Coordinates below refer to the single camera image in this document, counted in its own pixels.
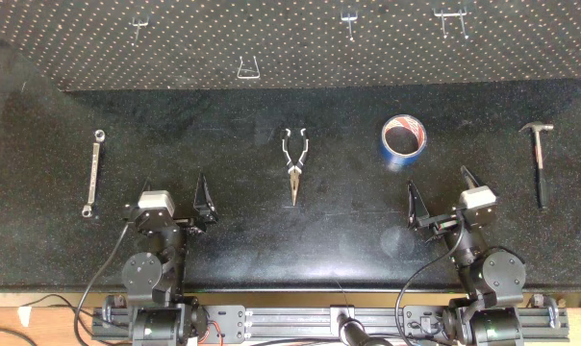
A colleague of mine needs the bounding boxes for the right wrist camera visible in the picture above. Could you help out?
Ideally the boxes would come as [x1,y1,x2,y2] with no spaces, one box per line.
[457,185,498,213]

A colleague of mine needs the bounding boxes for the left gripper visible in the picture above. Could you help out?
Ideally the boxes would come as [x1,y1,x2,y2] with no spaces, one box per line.
[122,171,219,236]

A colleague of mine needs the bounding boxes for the mounting rail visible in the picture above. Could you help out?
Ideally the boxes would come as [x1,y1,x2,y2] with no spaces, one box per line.
[91,291,571,346]

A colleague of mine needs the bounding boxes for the metal hook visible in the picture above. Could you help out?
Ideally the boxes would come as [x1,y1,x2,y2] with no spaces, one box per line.
[236,55,262,81]
[432,8,470,40]
[340,10,360,42]
[131,15,151,47]

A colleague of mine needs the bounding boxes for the wrench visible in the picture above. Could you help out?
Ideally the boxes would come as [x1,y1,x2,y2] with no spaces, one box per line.
[81,128,107,219]

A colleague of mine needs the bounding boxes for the black pegboard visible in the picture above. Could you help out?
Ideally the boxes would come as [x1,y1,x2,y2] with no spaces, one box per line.
[0,0,581,92]

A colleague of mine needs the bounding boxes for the black and white pliers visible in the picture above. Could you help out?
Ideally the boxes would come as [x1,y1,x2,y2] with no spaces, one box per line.
[280,127,311,208]

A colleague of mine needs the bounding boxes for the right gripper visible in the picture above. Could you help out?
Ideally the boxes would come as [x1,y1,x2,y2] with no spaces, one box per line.
[406,164,497,241]

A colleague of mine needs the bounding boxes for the hammer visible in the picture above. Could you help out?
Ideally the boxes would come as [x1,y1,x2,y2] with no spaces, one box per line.
[518,120,555,211]

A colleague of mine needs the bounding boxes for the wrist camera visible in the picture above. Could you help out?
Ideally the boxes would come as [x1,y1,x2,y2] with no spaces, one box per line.
[457,185,498,213]
[136,189,177,218]

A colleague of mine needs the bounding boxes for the roll of blue tape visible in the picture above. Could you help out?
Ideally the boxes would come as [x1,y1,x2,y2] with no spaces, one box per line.
[380,113,428,168]

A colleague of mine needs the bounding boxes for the thin black cable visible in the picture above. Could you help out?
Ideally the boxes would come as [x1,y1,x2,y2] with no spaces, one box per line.
[0,326,38,346]
[18,293,95,334]

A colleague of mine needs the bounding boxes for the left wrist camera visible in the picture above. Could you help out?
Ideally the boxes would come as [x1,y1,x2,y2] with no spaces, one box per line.
[136,189,177,218]

